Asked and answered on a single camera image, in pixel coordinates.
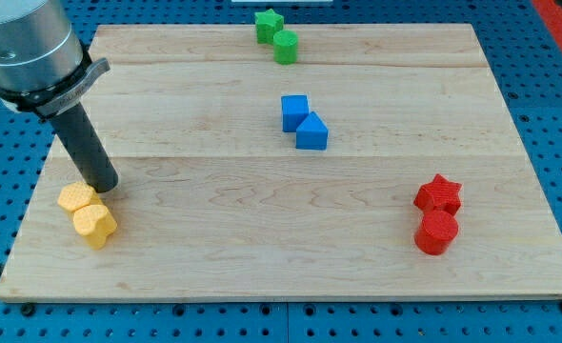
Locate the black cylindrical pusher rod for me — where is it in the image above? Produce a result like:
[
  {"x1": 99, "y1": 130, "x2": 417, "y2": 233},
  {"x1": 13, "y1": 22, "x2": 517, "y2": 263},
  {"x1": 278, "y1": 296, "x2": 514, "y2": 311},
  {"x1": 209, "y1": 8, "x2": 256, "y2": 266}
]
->
[{"x1": 50, "y1": 103, "x2": 118, "y2": 193}]

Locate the yellow hexagon block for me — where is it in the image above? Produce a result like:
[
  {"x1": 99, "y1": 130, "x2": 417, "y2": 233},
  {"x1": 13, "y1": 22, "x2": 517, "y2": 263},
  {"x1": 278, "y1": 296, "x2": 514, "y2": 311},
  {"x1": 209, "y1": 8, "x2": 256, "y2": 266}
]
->
[{"x1": 57, "y1": 182, "x2": 103, "y2": 219}]

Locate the yellow heart block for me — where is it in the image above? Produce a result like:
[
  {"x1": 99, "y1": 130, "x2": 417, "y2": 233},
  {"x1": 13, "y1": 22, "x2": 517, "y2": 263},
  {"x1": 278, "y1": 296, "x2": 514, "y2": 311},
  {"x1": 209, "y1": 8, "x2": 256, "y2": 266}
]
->
[{"x1": 72, "y1": 205, "x2": 117, "y2": 250}]

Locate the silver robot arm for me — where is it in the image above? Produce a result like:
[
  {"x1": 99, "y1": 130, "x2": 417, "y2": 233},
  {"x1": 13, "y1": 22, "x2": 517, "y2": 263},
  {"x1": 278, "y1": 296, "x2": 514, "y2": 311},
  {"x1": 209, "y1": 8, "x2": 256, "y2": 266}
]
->
[{"x1": 0, "y1": 0, "x2": 118, "y2": 192}]

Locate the green star block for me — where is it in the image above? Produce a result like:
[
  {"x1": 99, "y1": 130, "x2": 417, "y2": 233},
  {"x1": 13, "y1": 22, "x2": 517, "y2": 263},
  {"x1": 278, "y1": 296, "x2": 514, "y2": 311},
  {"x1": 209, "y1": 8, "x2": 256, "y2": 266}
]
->
[{"x1": 254, "y1": 9, "x2": 285, "y2": 44}]

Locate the blue cube block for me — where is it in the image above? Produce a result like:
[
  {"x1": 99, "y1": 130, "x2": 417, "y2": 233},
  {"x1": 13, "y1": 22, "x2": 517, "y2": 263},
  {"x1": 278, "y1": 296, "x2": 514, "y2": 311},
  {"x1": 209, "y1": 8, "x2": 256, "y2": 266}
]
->
[{"x1": 281, "y1": 94, "x2": 310, "y2": 132}]

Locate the green cylinder block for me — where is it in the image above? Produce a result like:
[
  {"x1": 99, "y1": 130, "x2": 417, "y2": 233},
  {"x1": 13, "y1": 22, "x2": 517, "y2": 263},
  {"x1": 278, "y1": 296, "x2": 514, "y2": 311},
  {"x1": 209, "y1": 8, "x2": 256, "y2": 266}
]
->
[{"x1": 273, "y1": 30, "x2": 299, "y2": 65}]

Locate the blue triangular prism block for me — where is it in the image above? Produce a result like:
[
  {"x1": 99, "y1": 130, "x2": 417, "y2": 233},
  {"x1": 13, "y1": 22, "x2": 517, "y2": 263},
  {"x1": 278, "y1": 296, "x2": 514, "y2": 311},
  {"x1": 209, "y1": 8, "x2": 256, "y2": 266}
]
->
[{"x1": 295, "y1": 111, "x2": 329, "y2": 151}]

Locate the light wooden board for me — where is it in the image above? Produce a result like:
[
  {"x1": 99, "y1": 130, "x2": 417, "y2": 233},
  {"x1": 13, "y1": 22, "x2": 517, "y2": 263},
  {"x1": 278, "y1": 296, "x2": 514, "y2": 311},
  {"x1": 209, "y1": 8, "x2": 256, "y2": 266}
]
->
[{"x1": 0, "y1": 24, "x2": 562, "y2": 303}]

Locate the red star block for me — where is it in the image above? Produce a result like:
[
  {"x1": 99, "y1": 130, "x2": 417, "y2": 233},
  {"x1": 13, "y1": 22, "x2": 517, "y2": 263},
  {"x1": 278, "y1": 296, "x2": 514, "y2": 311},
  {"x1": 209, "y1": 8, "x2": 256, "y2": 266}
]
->
[{"x1": 413, "y1": 173, "x2": 462, "y2": 215}]

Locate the red cylinder block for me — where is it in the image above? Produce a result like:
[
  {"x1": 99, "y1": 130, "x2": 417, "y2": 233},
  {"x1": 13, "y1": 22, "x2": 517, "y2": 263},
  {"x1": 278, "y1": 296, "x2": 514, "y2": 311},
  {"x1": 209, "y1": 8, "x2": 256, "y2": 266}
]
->
[{"x1": 414, "y1": 210, "x2": 459, "y2": 255}]

